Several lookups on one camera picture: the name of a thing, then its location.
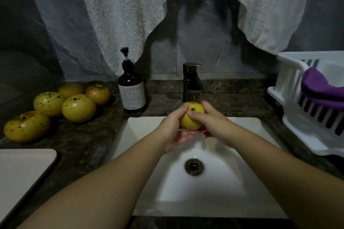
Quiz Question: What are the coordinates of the black faucet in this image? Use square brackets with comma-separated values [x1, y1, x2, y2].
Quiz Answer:
[182, 62, 204, 103]

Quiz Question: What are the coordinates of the beige plastic tray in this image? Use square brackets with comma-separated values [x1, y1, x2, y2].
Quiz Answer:
[0, 148, 58, 224]

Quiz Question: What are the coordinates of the person's left forearm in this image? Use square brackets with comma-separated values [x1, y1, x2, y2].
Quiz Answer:
[16, 135, 170, 229]

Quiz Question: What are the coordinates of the white hanging towel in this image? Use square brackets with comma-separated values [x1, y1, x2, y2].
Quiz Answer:
[66, 0, 314, 75]

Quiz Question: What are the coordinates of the metal sink drain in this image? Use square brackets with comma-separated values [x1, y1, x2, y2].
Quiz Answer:
[184, 158, 205, 177]

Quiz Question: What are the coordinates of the white sink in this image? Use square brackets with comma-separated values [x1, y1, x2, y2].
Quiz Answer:
[105, 116, 291, 219]

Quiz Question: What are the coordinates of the purple cloth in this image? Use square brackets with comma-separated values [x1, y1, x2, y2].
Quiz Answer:
[301, 66, 344, 110]

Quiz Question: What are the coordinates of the spotted yellow apple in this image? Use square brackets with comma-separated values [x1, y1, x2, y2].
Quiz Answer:
[180, 102, 206, 131]

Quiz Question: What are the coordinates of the white plastic basket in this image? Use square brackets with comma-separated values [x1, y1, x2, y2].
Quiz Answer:
[267, 50, 344, 157]

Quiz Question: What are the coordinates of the person's right forearm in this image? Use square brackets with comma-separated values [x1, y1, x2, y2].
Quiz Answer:
[228, 128, 344, 229]

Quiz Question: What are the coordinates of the person's right hand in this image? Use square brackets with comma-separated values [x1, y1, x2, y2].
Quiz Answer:
[187, 101, 244, 148]

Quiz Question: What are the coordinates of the group of yellow apples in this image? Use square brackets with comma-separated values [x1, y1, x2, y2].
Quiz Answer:
[3, 82, 112, 143]

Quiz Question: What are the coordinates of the dark soap pump bottle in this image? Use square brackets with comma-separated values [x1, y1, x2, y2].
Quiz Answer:
[117, 47, 147, 115]

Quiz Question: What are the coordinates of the person's left hand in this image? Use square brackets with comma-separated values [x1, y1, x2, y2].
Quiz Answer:
[155, 103, 203, 155]

